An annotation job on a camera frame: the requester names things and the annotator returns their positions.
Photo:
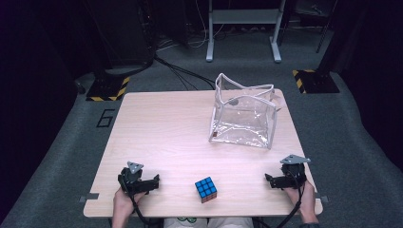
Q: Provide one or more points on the puzzle cube with coloured squares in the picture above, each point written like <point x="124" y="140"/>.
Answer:
<point x="206" y="188"/>

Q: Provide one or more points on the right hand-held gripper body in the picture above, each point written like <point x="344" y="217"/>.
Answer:
<point x="294" y="174"/>

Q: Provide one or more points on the white metal desk frame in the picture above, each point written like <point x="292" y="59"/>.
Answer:
<point x="244" y="15"/>

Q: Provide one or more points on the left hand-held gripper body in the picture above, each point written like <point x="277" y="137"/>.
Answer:
<point x="131" y="183"/>

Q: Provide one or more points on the person's right hand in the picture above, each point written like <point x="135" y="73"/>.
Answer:
<point x="306" y="201"/>

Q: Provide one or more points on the grey tape piece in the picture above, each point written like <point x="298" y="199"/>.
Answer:
<point x="324" y="199"/>
<point x="90" y="196"/>

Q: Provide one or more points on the person's left hand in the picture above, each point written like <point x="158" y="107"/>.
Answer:
<point x="122" y="202"/>

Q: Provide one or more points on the clear plastic bag white trim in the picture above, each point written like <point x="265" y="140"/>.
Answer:
<point x="244" y="126"/>

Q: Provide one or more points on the person's light trousers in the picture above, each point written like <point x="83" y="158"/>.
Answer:
<point x="209" y="223"/>

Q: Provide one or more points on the black yellow striped stand base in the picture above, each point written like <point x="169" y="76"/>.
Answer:
<point x="316" y="81"/>
<point x="109" y="88"/>

